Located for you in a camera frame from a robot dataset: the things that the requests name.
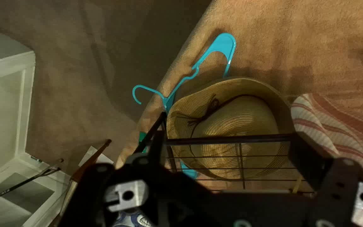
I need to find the teal plastic hanger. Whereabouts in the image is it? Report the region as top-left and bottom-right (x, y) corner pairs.
(131, 31), (237, 177)

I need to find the orange white striped cloth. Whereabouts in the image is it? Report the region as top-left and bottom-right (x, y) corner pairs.
(290, 92), (363, 174)

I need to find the black metal wire rack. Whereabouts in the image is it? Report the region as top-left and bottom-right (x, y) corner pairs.
(135, 109), (334, 196)

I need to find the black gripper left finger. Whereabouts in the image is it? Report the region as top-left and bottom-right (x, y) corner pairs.
(63, 161), (170, 227)

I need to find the tan folded cloth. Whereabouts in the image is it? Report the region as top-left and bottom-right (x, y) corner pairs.
(164, 77), (293, 181)

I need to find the white dresser with drawers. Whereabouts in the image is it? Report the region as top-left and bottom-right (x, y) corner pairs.
(0, 31), (72, 227)

